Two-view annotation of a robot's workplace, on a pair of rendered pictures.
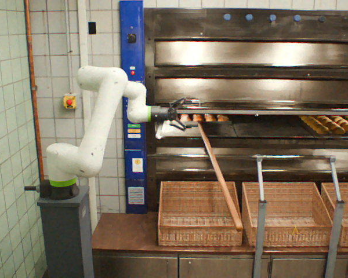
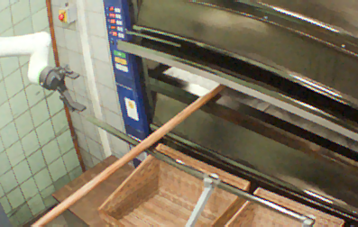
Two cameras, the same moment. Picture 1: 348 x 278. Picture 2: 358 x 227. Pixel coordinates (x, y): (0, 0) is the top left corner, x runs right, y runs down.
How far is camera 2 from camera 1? 2.14 m
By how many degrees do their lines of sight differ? 46
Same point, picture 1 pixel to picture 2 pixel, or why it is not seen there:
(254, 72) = (261, 13)
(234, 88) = (238, 31)
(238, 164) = (256, 158)
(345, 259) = not seen: outside the picture
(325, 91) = not seen: outside the picture
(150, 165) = (150, 114)
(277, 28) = not seen: outside the picture
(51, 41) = not seen: outside the picture
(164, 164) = (163, 119)
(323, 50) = not seen: outside the picture
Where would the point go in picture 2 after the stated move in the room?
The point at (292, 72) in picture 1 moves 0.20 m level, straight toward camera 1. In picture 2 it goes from (318, 33) to (281, 47)
